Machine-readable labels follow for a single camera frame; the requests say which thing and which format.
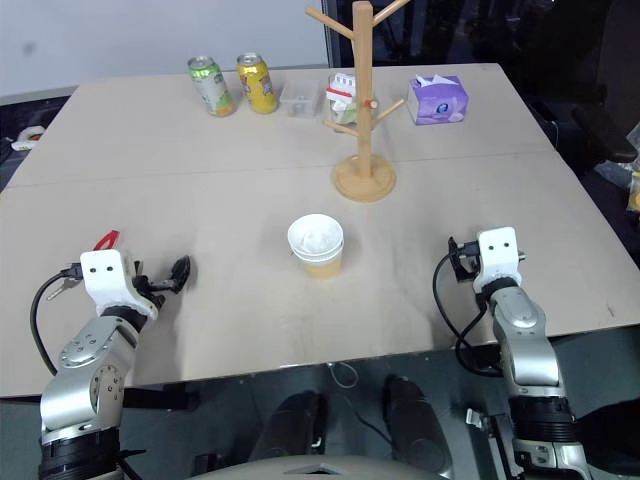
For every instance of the green drink can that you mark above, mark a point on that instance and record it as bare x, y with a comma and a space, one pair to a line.
212, 87

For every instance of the dark rounded robot foot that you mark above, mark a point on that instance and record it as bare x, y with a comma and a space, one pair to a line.
412, 425
292, 425

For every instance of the wooden peg rack stand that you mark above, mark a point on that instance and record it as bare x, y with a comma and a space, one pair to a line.
362, 90

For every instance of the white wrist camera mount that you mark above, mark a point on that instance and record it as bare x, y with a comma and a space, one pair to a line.
105, 280
497, 255

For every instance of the white object on floor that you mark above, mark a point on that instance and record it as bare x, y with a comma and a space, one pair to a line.
27, 140

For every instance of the beige robot torso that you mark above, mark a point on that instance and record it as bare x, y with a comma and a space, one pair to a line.
320, 467

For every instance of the small red knob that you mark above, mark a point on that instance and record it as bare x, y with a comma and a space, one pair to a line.
371, 103

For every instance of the yellow drink can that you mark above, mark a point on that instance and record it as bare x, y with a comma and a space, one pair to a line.
257, 85

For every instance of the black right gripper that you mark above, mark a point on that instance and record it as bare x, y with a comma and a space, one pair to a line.
471, 260

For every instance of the paper cup with white lining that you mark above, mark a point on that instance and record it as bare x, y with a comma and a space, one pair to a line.
317, 245

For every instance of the clear plastic box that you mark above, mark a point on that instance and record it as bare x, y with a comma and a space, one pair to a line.
300, 97

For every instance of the yellow bag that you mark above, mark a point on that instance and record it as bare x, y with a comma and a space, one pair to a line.
635, 192

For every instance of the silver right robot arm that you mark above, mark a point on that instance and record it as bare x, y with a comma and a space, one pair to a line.
530, 345

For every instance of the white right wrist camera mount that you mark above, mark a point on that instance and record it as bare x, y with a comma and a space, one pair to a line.
497, 255

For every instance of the purple tissue box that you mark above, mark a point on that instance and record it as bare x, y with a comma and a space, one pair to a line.
440, 102

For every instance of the black chair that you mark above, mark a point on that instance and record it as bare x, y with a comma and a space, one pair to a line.
595, 75

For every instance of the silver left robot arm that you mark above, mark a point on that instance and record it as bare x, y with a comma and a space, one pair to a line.
85, 380

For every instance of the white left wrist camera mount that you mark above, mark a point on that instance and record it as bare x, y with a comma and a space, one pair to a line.
105, 280

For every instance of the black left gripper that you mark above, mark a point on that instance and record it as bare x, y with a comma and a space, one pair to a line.
150, 289

